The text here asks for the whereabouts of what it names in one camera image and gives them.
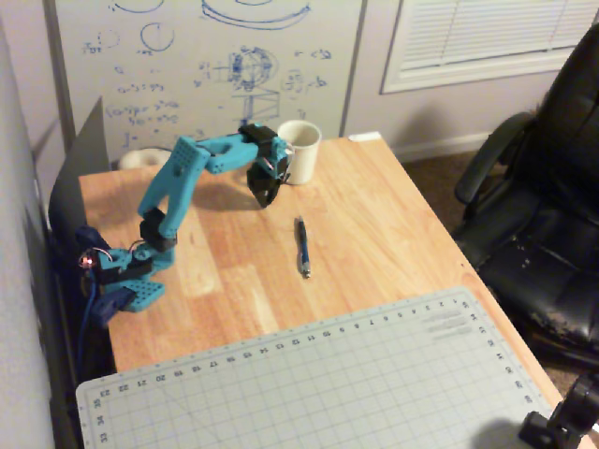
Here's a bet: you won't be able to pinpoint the black leather office chair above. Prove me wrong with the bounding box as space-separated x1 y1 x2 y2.
453 18 599 370

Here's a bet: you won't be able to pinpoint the dark grey flat panel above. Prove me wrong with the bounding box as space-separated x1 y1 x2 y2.
46 95 111 235

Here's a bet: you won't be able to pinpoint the black motor controller board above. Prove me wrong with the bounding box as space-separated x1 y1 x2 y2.
78 248 101 272

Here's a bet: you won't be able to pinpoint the cream ceramic mug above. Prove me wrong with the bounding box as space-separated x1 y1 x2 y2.
276 120 323 186

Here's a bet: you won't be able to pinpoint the blue pen with black grip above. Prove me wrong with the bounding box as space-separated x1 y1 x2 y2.
294 216 314 281

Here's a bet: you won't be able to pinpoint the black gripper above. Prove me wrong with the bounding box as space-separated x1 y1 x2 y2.
246 158 287 210

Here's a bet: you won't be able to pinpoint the white tape roll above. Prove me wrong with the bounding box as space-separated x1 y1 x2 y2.
117 148 173 170

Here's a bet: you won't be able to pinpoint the white window blinds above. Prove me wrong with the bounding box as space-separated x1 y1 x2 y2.
379 0 599 94

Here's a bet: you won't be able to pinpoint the grey gridded cutting mat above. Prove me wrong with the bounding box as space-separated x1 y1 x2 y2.
75 285 556 449

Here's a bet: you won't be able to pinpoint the whiteboard with blue drawings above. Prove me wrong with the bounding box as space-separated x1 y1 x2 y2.
44 0 369 163

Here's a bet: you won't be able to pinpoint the dark blue table clamp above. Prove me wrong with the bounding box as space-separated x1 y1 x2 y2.
74 225 135 327

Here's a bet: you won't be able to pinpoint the blue usb cable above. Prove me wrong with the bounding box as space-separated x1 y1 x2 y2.
77 275 102 375

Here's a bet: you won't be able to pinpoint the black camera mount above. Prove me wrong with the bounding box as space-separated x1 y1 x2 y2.
518 371 599 449

